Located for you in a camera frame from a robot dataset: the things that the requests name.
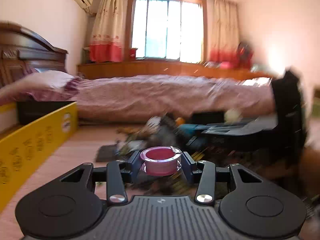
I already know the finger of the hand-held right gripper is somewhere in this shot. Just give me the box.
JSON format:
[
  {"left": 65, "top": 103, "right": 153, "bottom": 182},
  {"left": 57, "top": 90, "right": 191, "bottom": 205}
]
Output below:
[{"left": 186, "top": 120, "right": 278, "bottom": 147}]

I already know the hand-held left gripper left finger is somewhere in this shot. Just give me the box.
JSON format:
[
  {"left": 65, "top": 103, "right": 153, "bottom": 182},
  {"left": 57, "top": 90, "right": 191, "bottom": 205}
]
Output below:
[{"left": 60, "top": 151, "right": 142, "bottom": 205}]

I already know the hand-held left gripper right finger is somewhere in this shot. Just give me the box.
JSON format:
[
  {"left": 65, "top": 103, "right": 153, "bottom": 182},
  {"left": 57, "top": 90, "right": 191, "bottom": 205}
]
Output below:
[{"left": 181, "top": 151, "right": 264, "bottom": 205}]

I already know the white ping pong ball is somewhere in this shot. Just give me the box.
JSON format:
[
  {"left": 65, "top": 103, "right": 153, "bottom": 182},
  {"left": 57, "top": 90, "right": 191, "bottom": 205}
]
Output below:
[{"left": 224, "top": 109, "right": 243, "bottom": 123}]

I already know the yellow cardboard box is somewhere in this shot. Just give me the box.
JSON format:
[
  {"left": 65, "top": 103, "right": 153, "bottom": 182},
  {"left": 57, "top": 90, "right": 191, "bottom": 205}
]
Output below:
[{"left": 0, "top": 102, "right": 79, "bottom": 213}]

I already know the dark flat piece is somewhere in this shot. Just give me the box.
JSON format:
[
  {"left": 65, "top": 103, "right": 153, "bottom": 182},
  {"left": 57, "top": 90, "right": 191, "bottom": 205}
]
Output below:
[{"left": 96, "top": 145, "right": 120, "bottom": 162}]

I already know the blue plastic case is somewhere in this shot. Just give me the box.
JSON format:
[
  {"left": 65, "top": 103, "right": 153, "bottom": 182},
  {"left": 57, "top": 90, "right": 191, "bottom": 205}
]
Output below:
[{"left": 179, "top": 123, "right": 202, "bottom": 133}]

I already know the red standing fan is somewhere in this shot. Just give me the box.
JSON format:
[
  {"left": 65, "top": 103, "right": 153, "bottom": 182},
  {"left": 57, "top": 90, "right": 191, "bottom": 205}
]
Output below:
[{"left": 236, "top": 41, "right": 254, "bottom": 69}]

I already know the pink patterned blanket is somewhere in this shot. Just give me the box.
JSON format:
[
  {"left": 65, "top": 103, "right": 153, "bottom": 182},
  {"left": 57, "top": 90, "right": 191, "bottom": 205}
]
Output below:
[{"left": 72, "top": 74, "right": 278, "bottom": 124}]

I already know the long wooden window cabinet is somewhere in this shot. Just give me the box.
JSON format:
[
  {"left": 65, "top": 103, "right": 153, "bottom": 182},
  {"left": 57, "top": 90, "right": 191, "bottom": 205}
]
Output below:
[{"left": 77, "top": 60, "right": 273, "bottom": 80}]

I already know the cream and red curtain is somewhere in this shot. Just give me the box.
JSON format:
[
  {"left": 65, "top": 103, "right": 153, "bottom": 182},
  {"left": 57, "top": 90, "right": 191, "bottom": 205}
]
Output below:
[
  {"left": 89, "top": 0, "right": 125, "bottom": 63},
  {"left": 209, "top": 0, "right": 239, "bottom": 63}
]

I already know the purple frilled pillow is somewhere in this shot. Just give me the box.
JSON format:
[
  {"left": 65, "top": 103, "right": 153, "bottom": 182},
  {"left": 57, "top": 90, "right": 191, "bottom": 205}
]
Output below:
[{"left": 0, "top": 70, "right": 82, "bottom": 105}]

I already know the wooden framed window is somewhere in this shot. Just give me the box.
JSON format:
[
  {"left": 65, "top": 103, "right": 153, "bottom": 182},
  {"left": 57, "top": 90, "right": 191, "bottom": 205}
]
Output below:
[{"left": 126, "top": 0, "right": 208, "bottom": 64}]

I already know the dark wooden headboard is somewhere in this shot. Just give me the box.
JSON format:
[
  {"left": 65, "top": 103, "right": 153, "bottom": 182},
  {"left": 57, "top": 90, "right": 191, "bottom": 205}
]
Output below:
[{"left": 0, "top": 22, "right": 68, "bottom": 88}]

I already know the dark bed frame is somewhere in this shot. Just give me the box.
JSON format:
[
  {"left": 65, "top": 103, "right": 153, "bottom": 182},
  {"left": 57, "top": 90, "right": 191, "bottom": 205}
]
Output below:
[{"left": 16, "top": 101, "right": 76, "bottom": 125}]

